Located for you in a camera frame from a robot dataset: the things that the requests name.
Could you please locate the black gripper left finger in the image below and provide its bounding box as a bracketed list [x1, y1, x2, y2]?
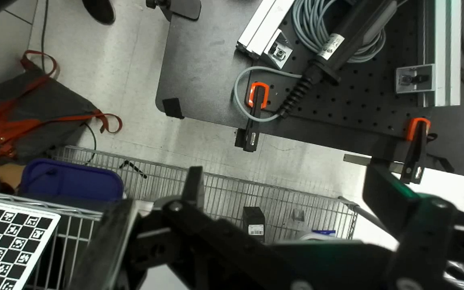
[68, 199, 155, 290]

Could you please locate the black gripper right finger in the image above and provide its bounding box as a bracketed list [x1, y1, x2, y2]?
[396, 194, 461, 290]

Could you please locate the dark blue plastic container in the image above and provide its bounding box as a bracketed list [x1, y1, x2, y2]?
[18, 159, 127, 205]

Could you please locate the black allen key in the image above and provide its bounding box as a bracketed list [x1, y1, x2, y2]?
[118, 159, 150, 181]

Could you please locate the orange black bar clamp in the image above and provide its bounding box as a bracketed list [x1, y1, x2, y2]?
[234, 80, 274, 155]
[400, 117, 438, 186]

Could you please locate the black white calibration checkerboard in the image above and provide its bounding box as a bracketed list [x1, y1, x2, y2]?
[0, 196, 63, 290]

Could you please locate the small black labelled box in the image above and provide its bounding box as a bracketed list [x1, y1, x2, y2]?
[242, 205, 267, 239]

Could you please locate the long aluminium extrusion bar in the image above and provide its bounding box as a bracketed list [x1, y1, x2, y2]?
[395, 0, 464, 110]

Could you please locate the black perforated breadboard table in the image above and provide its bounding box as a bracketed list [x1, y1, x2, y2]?
[155, 0, 464, 181]

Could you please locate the black chair base foot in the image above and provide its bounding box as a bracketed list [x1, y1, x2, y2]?
[145, 0, 203, 23]
[81, 0, 118, 26]

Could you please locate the short aluminium extrusion bar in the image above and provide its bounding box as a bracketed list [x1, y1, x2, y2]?
[235, 0, 298, 70]

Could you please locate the metal wire shelf cart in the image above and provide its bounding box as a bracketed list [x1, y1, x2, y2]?
[0, 144, 361, 290]

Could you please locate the black power plug with cable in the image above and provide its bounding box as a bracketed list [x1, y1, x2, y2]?
[277, 0, 400, 118]

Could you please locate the gray coiled cable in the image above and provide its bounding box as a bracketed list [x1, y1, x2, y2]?
[232, 0, 390, 125]

